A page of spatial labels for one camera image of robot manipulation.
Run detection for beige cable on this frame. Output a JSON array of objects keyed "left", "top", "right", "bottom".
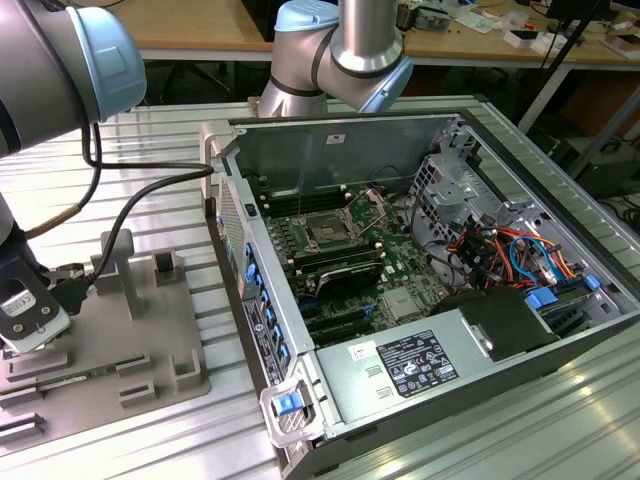
[{"left": 22, "top": 202, "right": 84, "bottom": 237}]

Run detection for black plastic air shroud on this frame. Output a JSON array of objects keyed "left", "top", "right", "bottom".
[{"left": 432, "top": 288, "right": 559, "bottom": 364}]

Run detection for thin wire locking lever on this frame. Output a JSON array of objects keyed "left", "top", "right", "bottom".
[{"left": 296, "top": 169, "right": 308, "bottom": 221}]

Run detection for black expansion slot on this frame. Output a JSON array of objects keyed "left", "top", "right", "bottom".
[
  {"left": 305, "top": 314, "right": 376, "bottom": 337},
  {"left": 298, "top": 298, "right": 374, "bottom": 324},
  {"left": 310, "top": 327, "right": 377, "bottom": 349}
]

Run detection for black camera cable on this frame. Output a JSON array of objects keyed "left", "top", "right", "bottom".
[{"left": 49, "top": 122, "right": 217, "bottom": 317}]

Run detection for green RAM stick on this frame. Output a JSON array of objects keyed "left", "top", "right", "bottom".
[{"left": 37, "top": 366, "right": 121, "bottom": 390}]

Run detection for black camera bracket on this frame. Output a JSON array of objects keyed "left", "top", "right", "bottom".
[{"left": 0, "top": 227, "right": 59, "bottom": 344}]

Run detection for CPU socket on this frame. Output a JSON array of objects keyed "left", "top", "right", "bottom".
[{"left": 298, "top": 207, "right": 371, "bottom": 251}]

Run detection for black floor box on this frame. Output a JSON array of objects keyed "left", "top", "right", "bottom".
[{"left": 574, "top": 139, "right": 640, "bottom": 189}]

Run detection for black RAM slot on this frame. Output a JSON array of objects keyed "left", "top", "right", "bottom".
[
  {"left": 262, "top": 193, "right": 351, "bottom": 215},
  {"left": 293, "top": 251, "right": 387, "bottom": 276},
  {"left": 285, "top": 240, "right": 384, "bottom": 265},
  {"left": 258, "top": 184, "right": 349, "bottom": 206}
]

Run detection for wooden desk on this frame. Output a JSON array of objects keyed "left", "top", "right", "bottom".
[{"left": 97, "top": 0, "right": 640, "bottom": 71}]

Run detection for blue disk carrier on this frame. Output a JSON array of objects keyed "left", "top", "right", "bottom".
[{"left": 525, "top": 287, "right": 560, "bottom": 312}]

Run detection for perforated metal drive cage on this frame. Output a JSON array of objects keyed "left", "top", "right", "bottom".
[{"left": 407, "top": 149, "right": 506, "bottom": 246}]

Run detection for grey power supply unit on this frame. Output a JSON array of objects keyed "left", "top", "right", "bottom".
[{"left": 313, "top": 308, "right": 466, "bottom": 426}]

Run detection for metal socket cover frame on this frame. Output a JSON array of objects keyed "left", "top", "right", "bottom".
[{"left": 343, "top": 186, "right": 390, "bottom": 237}]

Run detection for blue wire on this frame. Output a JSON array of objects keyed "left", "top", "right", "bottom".
[{"left": 507, "top": 233, "right": 579, "bottom": 287}]

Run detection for green motherboard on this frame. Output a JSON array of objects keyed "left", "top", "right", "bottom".
[{"left": 249, "top": 172, "right": 481, "bottom": 351}]

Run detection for silver chipset heatsink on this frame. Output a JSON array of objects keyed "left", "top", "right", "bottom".
[{"left": 382, "top": 288, "right": 420, "bottom": 322}]

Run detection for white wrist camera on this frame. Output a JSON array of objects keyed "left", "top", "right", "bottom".
[{"left": 0, "top": 294, "right": 72, "bottom": 355}]

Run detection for open grey PC case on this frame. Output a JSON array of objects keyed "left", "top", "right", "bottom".
[{"left": 199, "top": 107, "right": 640, "bottom": 480}]

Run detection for blue card retainer clips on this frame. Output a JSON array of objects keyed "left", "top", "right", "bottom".
[{"left": 243, "top": 242, "right": 294, "bottom": 374}]

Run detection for grey plastic parts rack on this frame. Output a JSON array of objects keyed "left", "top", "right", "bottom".
[{"left": 0, "top": 230, "right": 212, "bottom": 444}]

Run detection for white box black inset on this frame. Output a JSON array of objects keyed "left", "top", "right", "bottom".
[{"left": 503, "top": 28, "right": 551, "bottom": 50}]

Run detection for orange wire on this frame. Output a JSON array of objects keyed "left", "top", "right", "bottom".
[{"left": 492, "top": 227, "right": 559, "bottom": 251}]

